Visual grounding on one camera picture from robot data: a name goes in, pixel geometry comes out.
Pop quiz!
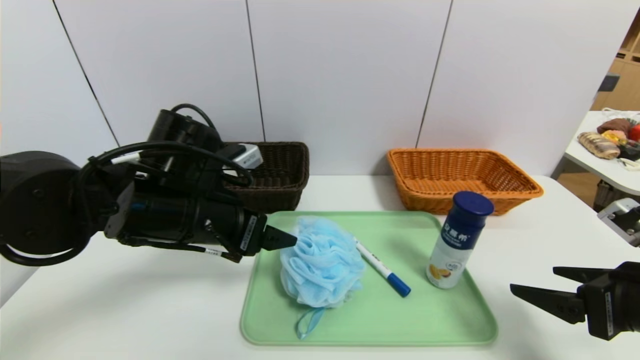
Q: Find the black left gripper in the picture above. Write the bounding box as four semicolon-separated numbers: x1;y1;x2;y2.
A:
195;195;298;257

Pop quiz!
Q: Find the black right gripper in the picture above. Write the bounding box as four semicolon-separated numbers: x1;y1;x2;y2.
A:
509;261;640;341

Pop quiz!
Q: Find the light blue bath loofah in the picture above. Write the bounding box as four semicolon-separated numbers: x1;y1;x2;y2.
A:
279;215;367;340

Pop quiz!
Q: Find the white marker with blue cap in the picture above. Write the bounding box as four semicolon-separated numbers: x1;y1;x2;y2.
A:
353;237;412;298

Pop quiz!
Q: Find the white yogurt bottle blue cap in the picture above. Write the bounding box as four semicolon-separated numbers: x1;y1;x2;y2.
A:
426;190;495;290

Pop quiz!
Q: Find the dark brown wicker basket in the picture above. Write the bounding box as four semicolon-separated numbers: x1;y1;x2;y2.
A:
220;141;310;213

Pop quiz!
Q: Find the dark basket under background table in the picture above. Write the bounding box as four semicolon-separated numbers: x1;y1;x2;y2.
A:
593;181;640;213

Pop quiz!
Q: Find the orange wicker basket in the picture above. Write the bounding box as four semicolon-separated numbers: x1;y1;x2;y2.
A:
386;148;544;217

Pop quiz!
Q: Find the dark brown food item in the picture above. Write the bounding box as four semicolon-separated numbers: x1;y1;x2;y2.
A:
596;118;632;135

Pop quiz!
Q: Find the light green plastic tray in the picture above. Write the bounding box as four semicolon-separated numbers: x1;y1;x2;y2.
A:
240;210;499;347

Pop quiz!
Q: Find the striped brown bread loaf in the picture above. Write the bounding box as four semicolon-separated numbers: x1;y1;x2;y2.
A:
576;131;621;160

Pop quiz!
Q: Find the wooden shelf unit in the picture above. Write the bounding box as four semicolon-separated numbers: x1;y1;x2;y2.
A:
590;10;640;112

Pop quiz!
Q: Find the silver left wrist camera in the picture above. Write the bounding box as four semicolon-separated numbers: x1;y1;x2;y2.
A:
220;142;264;170

